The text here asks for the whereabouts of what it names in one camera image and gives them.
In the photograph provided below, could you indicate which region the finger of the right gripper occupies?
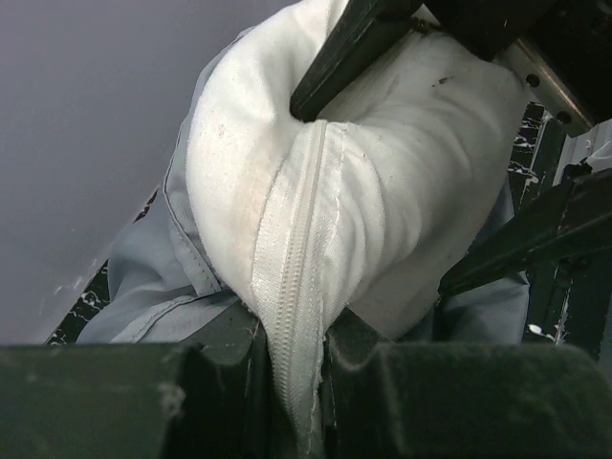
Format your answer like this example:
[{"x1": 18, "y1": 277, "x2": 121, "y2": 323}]
[
  {"x1": 290, "y1": 0, "x2": 421, "y2": 122},
  {"x1": 438, "y1": 169, "x2": 611, "y2": 295}
]

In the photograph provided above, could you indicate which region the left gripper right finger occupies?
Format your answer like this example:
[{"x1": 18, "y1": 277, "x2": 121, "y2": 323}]
[{"x1": 322, "y1": 312, "x2": 611, "y2": 458}]

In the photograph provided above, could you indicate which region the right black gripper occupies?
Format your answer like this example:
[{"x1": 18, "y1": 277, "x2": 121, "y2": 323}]
[{"x1": 426, "y1": 1, "x2": 611, "y2": 137}]

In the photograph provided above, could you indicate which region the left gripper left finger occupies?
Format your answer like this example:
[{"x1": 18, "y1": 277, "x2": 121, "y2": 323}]
[{"x1": 1, "y1": 304, "x2": 271, "y2": 458}]

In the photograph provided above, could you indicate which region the grey pillowcase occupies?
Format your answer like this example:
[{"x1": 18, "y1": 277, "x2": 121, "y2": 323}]
[{"x1": 78, "y1": 26, "x2": 513, "y2": 343}]

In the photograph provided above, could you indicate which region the white pillow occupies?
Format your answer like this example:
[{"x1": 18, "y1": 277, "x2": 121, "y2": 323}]
[{"x1": 186, "y1": 1, "x2": 529, "y2": 458}]

